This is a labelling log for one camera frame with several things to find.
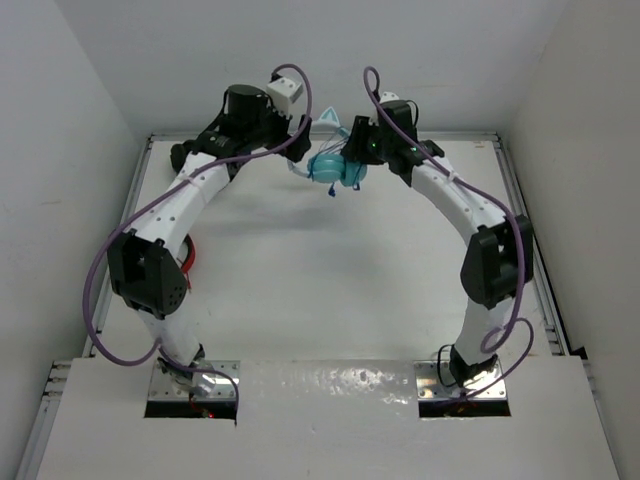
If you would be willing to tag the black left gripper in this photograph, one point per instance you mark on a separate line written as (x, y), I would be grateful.
(265, 106)

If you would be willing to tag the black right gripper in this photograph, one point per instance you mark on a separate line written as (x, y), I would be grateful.
(355, 149)

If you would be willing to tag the teal cat-ear headphones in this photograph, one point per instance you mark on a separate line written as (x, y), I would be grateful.
(327, 166)

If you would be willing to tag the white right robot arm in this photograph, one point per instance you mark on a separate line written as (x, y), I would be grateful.
(498, 262)

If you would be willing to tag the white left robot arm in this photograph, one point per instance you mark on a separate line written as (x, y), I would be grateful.
(143, 264)

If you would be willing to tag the black headphones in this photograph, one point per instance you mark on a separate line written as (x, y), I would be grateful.
(178, 154)

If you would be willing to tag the red headphones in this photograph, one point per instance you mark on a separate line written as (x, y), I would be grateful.
(186, 258)

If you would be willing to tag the white front cover board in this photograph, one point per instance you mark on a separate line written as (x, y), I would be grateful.
(328, 420)

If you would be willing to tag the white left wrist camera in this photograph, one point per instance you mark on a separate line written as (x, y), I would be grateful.
(284, 92)

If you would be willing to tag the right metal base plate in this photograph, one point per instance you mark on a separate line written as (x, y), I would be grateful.
(434, 382)

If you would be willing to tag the metal base plate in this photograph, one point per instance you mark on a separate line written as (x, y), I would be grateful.
(434, 382)
(168, 384)

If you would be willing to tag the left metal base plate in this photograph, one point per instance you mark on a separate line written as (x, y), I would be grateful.
(168, 384)

